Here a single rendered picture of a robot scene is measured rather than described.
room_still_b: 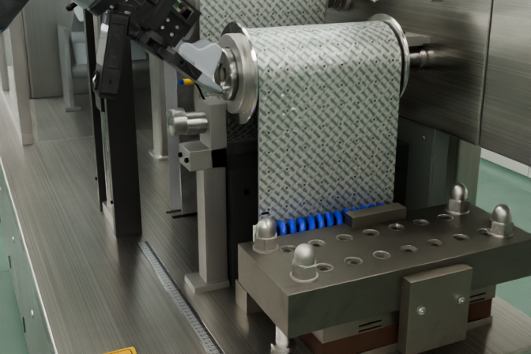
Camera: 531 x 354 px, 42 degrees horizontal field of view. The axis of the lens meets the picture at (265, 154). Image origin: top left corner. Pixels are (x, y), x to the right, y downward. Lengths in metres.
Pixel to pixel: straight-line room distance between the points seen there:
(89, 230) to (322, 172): 0.53
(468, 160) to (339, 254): 0.51
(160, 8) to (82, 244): 0.55
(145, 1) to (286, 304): 0.43
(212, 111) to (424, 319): 0.42
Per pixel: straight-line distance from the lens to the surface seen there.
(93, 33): 1.37
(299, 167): 1.02
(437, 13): 1.13
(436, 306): 0.96
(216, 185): 1.07
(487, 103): 1.05
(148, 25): 0.92
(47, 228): 1.41
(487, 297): 1.06
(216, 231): 1.10
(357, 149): 1.06
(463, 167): 1.39
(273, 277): 0.89
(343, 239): 1.01
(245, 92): 0.96
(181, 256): 1.24
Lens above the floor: 1.45
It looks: 18 degrees down
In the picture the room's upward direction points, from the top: straight up
